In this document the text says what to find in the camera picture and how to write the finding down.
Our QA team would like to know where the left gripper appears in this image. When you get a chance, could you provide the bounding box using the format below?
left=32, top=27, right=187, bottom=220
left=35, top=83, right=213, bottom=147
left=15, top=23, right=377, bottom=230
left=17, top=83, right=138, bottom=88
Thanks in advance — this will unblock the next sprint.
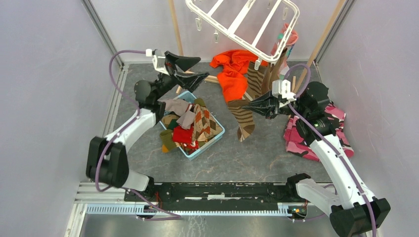
left=154, top=51, right=210, bottom=101

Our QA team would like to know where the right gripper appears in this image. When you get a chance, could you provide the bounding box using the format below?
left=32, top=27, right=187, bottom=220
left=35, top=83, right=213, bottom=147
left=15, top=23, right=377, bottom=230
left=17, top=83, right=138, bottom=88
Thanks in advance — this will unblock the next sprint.
left=242, top=89, right=309, bottom=119

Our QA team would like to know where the brown beige striped sock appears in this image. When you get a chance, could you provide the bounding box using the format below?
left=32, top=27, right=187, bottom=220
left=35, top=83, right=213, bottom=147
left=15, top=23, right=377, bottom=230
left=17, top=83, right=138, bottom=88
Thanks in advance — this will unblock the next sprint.
left=243, top=62, right=267, bottom=101
left=227, top=99, right=255, bottom=142

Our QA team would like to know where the pink sock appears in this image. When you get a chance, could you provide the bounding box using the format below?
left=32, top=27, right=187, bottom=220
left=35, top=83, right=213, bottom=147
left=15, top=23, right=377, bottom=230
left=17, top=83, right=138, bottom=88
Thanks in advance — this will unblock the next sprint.
left=278, top=55, right=290, bottom=77
left=270, top=23, right=299, bottom=56

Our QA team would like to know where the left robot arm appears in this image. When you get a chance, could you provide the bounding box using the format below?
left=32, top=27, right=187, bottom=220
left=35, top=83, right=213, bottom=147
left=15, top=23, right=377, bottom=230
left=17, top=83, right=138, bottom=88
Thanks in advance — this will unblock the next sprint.
left=86, top=49, right=209, bottom=201

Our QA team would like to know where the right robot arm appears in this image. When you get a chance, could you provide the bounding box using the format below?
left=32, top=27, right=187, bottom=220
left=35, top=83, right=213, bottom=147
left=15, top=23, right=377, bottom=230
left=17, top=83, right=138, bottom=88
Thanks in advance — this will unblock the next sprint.
left=244, top=80, right=391, bottom=237

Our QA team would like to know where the pile of socks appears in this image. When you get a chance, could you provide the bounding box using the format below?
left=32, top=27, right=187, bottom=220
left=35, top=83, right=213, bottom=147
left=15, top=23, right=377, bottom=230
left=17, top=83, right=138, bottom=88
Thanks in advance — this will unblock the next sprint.
left=159, top=98, right=224, bottom=156

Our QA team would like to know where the white clip hanger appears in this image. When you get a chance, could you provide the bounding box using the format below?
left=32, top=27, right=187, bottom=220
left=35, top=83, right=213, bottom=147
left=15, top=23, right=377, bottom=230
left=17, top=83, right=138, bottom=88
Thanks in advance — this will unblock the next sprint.
left=185, top=0, right=300, bottom=69

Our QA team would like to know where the light blue basket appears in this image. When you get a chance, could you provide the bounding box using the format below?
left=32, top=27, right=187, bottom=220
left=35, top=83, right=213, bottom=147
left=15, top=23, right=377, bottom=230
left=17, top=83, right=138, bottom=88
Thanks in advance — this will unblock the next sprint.
left=159, top=90, right=226, bottom=161

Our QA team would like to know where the orange shirt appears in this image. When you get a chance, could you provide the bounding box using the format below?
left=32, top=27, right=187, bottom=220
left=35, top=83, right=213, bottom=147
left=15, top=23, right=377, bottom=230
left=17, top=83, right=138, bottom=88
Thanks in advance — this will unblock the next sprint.
left=210, top=49, right=268, bottom=103

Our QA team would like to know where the pink camouflage backpack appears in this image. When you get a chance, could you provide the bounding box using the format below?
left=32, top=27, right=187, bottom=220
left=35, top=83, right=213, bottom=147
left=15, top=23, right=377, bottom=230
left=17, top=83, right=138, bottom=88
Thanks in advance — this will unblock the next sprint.
left=283, top=101, right=355, bottom=162

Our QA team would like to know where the argyle patterned sock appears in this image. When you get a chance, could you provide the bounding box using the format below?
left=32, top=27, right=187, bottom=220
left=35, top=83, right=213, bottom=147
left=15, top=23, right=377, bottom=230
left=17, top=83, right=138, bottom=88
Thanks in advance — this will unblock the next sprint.
left=192, top=104, right=223, bottom=142

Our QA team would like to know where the red sock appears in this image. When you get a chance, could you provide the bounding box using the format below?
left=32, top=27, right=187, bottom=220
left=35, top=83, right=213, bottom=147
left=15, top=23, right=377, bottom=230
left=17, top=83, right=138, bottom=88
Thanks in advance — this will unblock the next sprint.
left=172, top=126, right=193, bottom=144

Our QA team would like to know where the olive green striped sock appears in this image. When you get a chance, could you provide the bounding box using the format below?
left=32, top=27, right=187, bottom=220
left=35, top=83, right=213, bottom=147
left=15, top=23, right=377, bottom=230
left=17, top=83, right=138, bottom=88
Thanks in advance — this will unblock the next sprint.
left=160, top=129, right=177, bottom=153

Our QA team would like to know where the wooden drying rack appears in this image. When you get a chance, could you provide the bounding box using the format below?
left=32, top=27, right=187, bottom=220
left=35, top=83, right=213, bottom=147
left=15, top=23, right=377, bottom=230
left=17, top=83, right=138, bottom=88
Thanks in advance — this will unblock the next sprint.
left=168, top=0, right=348, bottom=95

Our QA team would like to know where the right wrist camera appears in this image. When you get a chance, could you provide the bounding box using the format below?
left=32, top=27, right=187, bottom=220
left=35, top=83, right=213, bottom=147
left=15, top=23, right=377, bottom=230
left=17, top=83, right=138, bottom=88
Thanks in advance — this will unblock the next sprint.
left=271, top=79, right=296, bottom=102

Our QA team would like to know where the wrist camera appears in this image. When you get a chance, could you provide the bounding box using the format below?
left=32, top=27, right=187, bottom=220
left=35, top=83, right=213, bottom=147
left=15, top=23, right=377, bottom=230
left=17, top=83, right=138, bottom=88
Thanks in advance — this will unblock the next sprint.
left=145, top=49, right=170, bottom=76
left=271, top=79, right=296, bottom=102

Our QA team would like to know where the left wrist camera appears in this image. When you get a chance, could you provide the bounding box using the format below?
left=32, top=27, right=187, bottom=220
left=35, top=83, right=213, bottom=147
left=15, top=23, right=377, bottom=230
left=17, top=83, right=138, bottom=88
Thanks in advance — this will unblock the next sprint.
left=145, top=49, right=170, bottom=76

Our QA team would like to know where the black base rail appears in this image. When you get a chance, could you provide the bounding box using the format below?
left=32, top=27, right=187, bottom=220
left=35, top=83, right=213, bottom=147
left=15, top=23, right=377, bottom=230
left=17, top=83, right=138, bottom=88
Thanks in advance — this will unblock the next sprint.
left=140, top=182, right=309, bottom=212

